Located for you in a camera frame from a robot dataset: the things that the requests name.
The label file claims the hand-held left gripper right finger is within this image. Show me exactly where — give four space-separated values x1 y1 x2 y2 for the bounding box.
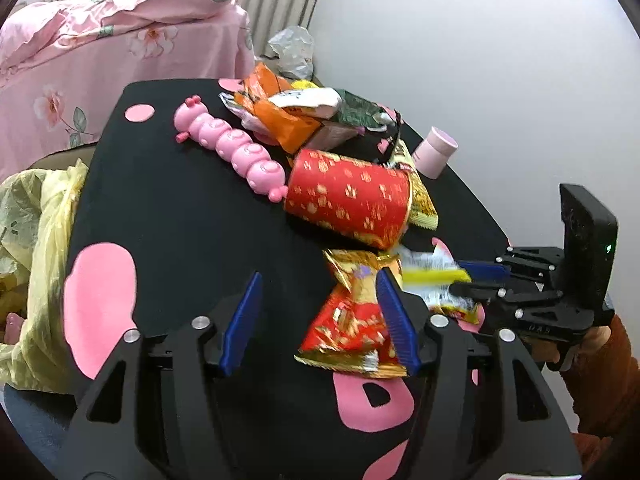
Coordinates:
376 269 583 480

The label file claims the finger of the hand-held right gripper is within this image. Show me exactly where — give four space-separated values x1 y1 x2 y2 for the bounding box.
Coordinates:
457 246 566 286
448 281 564 319

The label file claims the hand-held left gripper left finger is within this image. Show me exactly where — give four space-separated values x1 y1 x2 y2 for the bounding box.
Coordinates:
57 271 264 480

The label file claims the white yellow-striped wrapper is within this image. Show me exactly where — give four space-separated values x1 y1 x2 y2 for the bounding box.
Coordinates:
397 245 483 323

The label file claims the red gold snack wrapper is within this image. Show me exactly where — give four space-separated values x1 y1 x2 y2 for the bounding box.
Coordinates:
295 247 408 378

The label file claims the yellow trash bag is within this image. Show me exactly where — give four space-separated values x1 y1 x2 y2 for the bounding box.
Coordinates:
0 158 91 391

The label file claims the person's right hand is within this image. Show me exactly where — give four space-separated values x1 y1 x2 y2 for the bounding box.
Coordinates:
530 327 613 372

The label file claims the yellow snack wrapper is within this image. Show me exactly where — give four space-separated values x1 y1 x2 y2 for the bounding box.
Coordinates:
387 137 440 232

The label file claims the black pink-patterned tablecloth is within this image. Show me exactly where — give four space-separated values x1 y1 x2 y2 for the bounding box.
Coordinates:
65 78 571 480

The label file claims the pink cylindrical cup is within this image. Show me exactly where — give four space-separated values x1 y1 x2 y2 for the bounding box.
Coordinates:
411 126 459 180

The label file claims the red gold-printed paper cup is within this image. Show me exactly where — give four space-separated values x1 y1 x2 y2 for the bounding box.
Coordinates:
283 149 416 251

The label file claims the pink caterpillar toy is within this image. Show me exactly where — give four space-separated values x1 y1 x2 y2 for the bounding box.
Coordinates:
173 95 289 204

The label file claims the dark green packet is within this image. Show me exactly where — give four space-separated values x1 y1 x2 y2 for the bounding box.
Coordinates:
332 89 396 133

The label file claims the orange snack wrapper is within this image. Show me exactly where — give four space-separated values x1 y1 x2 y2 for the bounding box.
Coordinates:
235 62 323 156

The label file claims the white packet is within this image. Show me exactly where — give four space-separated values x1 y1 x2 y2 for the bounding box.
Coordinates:
267 87 346 121

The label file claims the cardboard box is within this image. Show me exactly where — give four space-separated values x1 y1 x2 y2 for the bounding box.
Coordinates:
25 142 96 172

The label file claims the white plastic bag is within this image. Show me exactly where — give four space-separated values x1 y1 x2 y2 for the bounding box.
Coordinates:
264 25 316 83

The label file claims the pink floral quilt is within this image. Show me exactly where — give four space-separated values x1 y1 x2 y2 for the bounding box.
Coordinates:
0 0 256 176

